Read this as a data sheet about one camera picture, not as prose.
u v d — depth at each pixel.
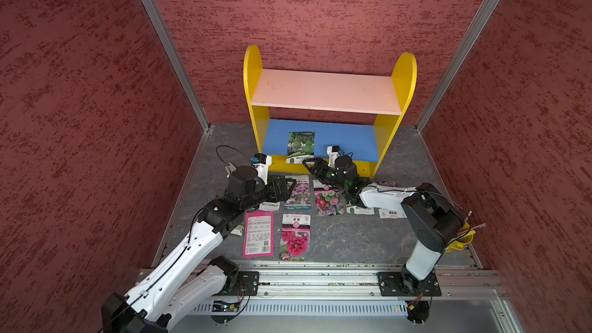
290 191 0.68
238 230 0.83
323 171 0.79
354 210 0.91
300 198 0.94
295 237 0.84
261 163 0.64
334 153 0.83
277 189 0.63
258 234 0.85
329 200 0.95
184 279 0.44
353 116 1.22
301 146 0.94
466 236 0.74
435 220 0.48
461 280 0.77
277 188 0.63
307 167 0.83
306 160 0.85
